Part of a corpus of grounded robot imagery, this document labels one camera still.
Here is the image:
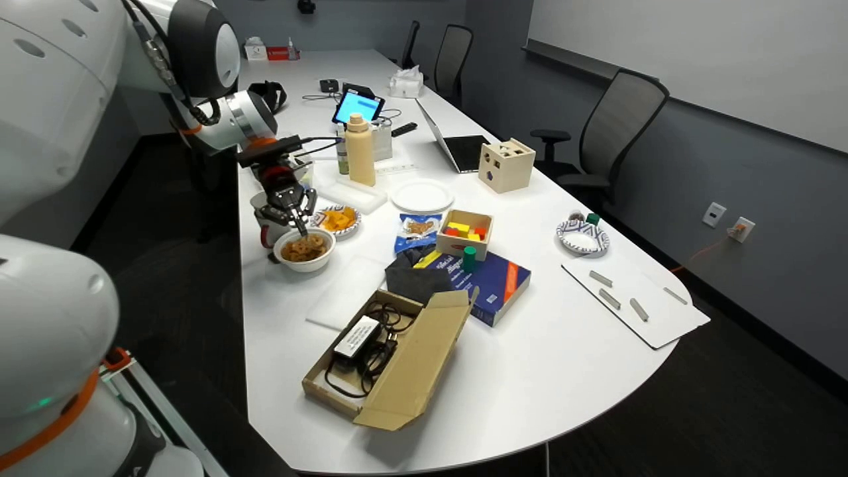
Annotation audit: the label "beige plastic bottle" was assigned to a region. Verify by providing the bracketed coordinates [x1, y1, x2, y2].
[341, 113, 378, 189]

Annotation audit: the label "black tablet lit screen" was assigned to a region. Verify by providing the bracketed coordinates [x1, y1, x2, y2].
[329, 84, 387, 131]

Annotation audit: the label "wall whiteboard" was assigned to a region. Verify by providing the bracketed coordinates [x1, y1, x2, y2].
[525, 0, 848, 156]

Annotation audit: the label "flat white board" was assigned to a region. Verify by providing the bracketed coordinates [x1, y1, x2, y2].
[560, 255, 712, 353]

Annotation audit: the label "black adapter cable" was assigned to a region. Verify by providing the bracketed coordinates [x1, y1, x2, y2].
[322, 301, 402, 401]

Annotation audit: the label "wooden shape sorter cube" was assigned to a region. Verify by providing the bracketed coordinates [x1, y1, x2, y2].
[476, 135, 537, 194]

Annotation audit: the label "black power adapter white label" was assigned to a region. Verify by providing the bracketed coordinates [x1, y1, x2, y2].
[332, 313, 382, 360]

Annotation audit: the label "crumpled white plastic bag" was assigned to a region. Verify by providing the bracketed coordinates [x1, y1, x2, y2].
[387, 63, 427, 101]

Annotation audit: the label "white foam tray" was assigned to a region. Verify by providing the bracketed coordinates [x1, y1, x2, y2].
[316, 176, 389, 214]

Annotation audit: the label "black cloth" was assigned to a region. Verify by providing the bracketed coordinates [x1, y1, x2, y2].
[385, 248, 458, 308]

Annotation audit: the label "open cardboard box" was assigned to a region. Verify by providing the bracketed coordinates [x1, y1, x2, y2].
[300, 287, 474, 434]

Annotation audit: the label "white mug red print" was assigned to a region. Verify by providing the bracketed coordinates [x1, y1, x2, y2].
[256, 219, 289, 252]

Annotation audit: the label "small white box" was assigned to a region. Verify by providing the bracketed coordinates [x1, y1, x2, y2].
[242, 34, 273, 63]

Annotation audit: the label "clear plastic bin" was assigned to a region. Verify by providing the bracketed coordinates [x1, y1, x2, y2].
[293, 131, 341, 194]

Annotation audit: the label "blue patterned paper bowl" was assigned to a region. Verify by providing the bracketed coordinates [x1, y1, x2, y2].
[309, 205, 362, 239]

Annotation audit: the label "colourful game box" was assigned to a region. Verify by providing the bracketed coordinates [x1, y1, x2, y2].
[410, 248, 533, 328]

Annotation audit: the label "small wooden box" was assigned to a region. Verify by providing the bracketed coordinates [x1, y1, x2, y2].
[438, 207, 496, 259]

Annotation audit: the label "white bowl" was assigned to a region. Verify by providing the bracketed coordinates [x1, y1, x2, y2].
[271, 226, 340, 276]

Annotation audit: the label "grey laptop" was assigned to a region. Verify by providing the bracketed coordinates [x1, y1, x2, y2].
[413, 99, 491, 176]

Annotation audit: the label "brown pretzel crisps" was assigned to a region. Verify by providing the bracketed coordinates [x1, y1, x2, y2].
[280, 237, 332, 266]

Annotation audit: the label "grey robot mount frame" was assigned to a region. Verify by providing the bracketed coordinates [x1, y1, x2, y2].
[103, 353, 234, 477]

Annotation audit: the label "blue pretzel snack bag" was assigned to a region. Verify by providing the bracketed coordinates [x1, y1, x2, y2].
[393, 209, 444, 259]

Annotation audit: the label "white wall outlet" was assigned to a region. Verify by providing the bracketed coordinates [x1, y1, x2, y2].
[725, 214, 758, 246]
[700, 198, 728, 231]

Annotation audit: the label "orange snack pieces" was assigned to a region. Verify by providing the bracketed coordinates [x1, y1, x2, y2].
[317, 207, 358, 233]

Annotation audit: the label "small spray bottle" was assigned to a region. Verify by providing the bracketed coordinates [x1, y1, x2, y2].
[332, 124, 352, 177]

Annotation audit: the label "black mesh office chair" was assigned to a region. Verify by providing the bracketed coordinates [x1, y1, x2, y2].
[528, 66, 670, 209]
[432, 22, 476, 101]
[401, 19, 423, 71]

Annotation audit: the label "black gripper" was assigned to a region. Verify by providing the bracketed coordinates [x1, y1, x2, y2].
[251, 158, 317, 237]

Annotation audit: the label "coiled white cable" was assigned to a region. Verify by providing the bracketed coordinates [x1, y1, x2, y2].
[554, 211, 613, 259]

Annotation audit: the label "white paper plate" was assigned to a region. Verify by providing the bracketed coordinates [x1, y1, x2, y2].
[387, 177, 455, 214]

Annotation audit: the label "black headset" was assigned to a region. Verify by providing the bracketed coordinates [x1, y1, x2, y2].
[248, 80, 289, 116]

